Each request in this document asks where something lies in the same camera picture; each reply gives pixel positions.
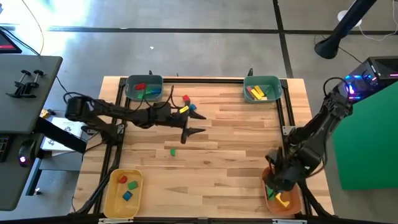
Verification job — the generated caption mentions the black metal table frame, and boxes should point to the black metal table frame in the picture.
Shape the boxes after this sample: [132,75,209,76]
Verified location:
[74,77,335,224]

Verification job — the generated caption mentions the teal plastic bin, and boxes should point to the teal plastic bin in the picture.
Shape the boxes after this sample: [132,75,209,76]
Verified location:
[243,75,283,104]

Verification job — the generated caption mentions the black computer mouse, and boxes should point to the black computer mouse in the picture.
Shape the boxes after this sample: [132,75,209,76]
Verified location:
[17,139,37,168]

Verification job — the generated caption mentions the black monitor screen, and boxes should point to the black monitor screen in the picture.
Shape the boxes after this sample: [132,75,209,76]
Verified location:
[0,29,23,54]

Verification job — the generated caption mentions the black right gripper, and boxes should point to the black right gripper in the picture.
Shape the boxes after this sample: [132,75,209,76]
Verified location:
[264,146,312,192]

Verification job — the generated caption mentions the orange plastic bin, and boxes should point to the orange plastic bin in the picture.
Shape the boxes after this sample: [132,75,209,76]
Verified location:
[261,166,304,216]

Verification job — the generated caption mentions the black stand pole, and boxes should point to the black stand pole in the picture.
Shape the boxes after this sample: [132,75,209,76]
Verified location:
[314,0,377,60]

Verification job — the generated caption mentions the white paper booklets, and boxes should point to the white paper booklets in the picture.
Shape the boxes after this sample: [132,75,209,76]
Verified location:
[40,116,87,157]

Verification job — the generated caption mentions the black computer with lights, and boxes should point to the black computer with lights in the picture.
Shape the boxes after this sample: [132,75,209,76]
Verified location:
[332,55,398,105]

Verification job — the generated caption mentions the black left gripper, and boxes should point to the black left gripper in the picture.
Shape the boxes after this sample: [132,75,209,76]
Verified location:
[152,102,207,144]

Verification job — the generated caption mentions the grey-blue plastic bin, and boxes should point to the grey-blue plastic bin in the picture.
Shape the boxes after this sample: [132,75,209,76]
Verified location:
[124,74,164,103]

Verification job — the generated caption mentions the yellow plastic bin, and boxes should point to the yellow plastic bin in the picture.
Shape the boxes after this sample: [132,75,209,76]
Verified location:
[103,168,145,219]

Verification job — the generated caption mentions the grey desk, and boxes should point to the grey desk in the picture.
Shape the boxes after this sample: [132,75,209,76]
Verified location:
[0,55,64,212]

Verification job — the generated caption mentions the black screw clamp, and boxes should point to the black screw clamp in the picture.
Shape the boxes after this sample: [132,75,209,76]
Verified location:
[6,70,32,98]
[21,69,45,99]

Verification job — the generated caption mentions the green board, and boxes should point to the green board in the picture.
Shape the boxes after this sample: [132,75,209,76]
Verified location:
[328,81,398,190]

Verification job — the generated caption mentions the black keyboard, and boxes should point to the black keyboard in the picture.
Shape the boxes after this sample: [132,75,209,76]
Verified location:
[0,136,11,162]

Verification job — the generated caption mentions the yellow arch block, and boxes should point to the yellow arch block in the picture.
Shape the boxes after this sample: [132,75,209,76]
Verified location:
[275,192,291,208]

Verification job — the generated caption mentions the white round disc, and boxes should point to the white round disc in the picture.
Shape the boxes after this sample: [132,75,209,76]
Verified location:
[337,9,363,28]

